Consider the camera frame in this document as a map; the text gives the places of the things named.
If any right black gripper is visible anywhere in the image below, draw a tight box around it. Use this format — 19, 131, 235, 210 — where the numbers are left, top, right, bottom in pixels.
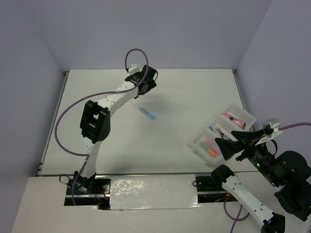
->
213, 126, 282, 184

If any red gel pen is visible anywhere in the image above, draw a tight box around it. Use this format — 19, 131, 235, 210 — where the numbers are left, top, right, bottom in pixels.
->
216, 124, 224, 139

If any purple highlighter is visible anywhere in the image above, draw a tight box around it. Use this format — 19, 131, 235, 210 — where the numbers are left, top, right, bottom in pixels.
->
205, 139, 219, 150

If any orange highlighter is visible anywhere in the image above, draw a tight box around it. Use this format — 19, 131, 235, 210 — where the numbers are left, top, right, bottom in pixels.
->
207, 148, 218, 157

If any blue highlighter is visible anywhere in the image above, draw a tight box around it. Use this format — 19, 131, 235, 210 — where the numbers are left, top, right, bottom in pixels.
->
138, 107, 156, 120

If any green highlighter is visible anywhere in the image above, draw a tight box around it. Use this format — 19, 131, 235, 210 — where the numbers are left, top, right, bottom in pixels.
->
199, 142, 209, 151

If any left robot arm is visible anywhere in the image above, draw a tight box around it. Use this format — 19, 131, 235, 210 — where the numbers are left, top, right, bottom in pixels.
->
74, 64, 158, 194

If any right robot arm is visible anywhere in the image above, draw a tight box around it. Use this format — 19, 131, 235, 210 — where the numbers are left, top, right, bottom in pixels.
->
211, 127, 311, 233

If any clear plastic organizer tray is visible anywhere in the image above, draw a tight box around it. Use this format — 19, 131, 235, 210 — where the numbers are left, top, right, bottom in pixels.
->
186, 104, 257, 167

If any silver foil tape sheet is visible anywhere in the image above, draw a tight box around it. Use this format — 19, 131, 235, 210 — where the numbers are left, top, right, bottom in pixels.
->
110, 174, 201, 210

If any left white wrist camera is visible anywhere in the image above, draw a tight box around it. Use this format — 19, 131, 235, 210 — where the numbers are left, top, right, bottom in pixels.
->
127, 63, 140, 75

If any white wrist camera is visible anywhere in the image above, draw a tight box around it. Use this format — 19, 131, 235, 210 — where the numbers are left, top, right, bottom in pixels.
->
127, 63, 140, 75
256, 118, 283, 146

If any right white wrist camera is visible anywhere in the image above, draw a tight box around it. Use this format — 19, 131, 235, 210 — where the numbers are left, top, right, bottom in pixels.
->
256, 118, 283, 146

